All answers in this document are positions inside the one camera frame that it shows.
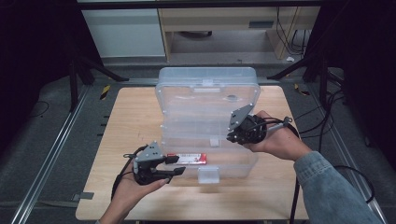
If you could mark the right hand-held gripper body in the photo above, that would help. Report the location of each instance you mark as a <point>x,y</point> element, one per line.
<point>252,129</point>

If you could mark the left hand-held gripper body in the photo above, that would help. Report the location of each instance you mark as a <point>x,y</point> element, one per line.
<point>146,168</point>

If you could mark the red and white packet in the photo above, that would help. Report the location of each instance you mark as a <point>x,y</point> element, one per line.
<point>190,158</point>

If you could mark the clear plastic storage box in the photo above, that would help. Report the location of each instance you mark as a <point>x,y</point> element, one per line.
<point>205,102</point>

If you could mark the person's left hand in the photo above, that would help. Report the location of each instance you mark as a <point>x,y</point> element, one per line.
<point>130,193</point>

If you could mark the person's right hand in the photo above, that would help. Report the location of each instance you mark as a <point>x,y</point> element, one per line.
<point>280,140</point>

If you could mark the small white floor object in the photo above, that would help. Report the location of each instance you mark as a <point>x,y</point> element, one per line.
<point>290,58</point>

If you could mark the black metal stand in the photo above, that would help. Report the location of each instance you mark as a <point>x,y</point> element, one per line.
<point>322,77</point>
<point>73,84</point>

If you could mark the light wooden desk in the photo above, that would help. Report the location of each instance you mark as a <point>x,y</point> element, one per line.
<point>218,17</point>

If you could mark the white cabinet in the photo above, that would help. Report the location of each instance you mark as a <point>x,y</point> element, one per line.
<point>124,32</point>

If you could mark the grey table bracket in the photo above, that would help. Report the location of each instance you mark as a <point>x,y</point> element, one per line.
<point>84,196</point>

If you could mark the aluminium floor rail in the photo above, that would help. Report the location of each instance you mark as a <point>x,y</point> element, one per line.
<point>348,155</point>
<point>46,165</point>

